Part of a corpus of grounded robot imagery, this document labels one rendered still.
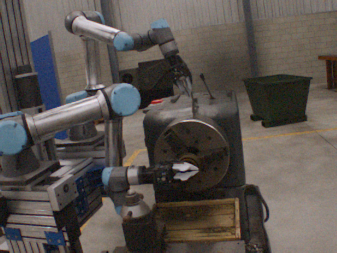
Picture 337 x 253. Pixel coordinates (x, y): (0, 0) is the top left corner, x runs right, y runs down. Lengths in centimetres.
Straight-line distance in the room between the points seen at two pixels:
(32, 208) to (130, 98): 55
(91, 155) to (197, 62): 988
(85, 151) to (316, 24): 1082
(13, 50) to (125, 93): 65
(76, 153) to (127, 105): 62
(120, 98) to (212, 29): 1030
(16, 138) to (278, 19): 1092
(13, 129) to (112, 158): 44
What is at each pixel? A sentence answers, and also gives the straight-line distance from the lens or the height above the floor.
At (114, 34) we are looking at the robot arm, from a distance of 142.
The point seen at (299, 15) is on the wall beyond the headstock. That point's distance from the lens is 1179.
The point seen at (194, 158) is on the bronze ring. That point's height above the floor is 111.
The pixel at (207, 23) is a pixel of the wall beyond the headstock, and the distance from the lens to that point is 1144.
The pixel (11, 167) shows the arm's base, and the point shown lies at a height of 120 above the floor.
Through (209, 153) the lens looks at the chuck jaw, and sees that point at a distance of 128.
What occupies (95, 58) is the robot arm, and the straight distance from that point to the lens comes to 172.
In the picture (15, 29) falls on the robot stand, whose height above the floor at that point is 175.
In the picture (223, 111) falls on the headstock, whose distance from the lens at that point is 145.
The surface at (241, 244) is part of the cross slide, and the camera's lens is 94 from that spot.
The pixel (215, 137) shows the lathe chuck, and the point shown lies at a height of 116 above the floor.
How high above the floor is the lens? 149
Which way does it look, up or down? 12 degrees down
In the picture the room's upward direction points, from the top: 9 degrees counter-clockwise
